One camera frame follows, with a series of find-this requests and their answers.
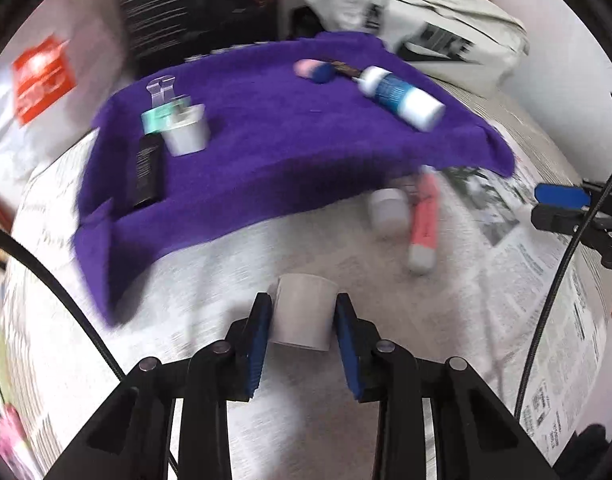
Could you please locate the white charger plug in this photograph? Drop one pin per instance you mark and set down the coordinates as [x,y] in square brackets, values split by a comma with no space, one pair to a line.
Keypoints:
[303,310]

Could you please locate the mint green tube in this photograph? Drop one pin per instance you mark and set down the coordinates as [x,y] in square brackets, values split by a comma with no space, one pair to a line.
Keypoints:
[158,115]

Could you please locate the white cup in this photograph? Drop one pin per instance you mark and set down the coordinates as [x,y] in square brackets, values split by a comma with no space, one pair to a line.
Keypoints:
[185,132]

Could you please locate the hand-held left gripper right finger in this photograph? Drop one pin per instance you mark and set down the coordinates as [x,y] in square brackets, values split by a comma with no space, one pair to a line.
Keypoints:
[348,350]

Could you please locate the white plastic bag red label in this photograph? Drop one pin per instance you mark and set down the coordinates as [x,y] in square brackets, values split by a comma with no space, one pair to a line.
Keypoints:
[40,80]

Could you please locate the purple towel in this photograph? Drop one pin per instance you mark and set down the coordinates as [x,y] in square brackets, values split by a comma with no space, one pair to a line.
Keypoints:
[286,150]

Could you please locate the white printed bag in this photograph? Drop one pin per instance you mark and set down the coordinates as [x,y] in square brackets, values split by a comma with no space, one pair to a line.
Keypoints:
[436,15]

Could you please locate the pink and blue capsule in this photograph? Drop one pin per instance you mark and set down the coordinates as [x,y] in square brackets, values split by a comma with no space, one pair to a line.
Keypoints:
[318,72]

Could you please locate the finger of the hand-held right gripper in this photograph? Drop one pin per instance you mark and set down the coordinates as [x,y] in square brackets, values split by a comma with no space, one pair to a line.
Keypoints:
[556,220]
[561,195]

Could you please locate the blue and white bottle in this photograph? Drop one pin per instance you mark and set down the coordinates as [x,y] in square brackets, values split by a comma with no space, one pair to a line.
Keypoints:
[396,92]

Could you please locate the newspaper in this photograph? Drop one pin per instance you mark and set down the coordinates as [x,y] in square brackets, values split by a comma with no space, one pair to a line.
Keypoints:
[536,285]

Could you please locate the pink highlighter pen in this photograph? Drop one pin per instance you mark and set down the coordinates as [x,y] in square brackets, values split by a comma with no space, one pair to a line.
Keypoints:
[425,220]

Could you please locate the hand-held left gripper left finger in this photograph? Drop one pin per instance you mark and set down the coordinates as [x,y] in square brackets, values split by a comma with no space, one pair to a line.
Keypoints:
[258,345]

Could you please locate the black product box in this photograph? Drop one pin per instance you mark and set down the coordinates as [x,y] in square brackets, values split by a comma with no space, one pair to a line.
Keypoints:
[185,5]

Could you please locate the black cosmetic box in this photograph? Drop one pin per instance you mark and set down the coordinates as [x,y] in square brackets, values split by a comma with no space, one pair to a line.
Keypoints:
[148,170]

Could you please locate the small white jar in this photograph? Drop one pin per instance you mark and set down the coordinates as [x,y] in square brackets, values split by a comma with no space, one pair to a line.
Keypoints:
[386,207]

